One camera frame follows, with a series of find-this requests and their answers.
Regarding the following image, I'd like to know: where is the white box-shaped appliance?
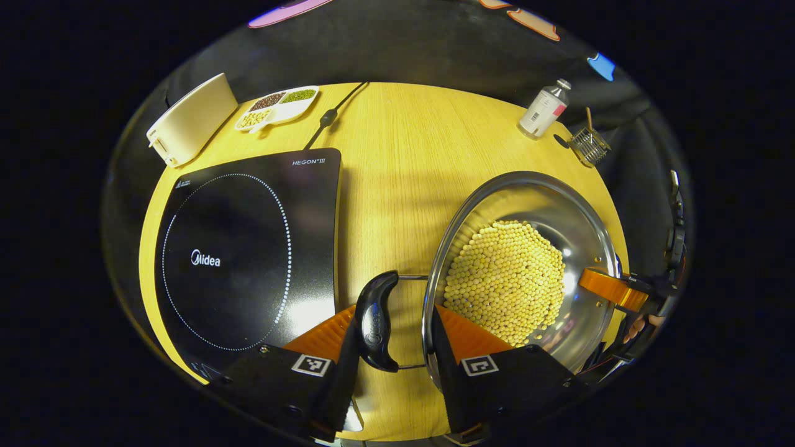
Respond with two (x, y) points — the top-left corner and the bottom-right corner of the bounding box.
(146, 73), (239, 168)

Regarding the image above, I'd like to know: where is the steel pot with black handle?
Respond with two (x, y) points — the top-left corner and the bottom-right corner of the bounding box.
(354, 171), (622, 389)

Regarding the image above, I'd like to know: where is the black power cable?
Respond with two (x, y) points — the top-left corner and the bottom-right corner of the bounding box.
(303, 81), (370, 151)

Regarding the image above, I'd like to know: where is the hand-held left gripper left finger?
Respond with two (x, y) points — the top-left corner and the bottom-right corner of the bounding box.
(208, 304), (361, 443)

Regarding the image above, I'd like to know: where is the white bottle with pink label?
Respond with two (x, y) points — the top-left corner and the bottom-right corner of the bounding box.
(518, 78), (572, 140)

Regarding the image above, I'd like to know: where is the white divided dish of beans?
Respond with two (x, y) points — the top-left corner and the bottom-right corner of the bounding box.
(234, 85), (320, 134)

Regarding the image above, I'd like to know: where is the small clear glass cup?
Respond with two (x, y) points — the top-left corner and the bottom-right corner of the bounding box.
(568, 127), (612, 168)

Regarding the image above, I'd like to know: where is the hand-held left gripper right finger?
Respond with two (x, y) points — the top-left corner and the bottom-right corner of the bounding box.
(430, 304), (588, 443)

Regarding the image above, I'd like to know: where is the black induction cooktop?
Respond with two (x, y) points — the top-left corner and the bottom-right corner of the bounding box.
(153, 148), (343, 381)

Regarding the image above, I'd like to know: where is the heap of yellow soybeans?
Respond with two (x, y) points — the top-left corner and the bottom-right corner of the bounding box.
(443, 220), (567, 347)

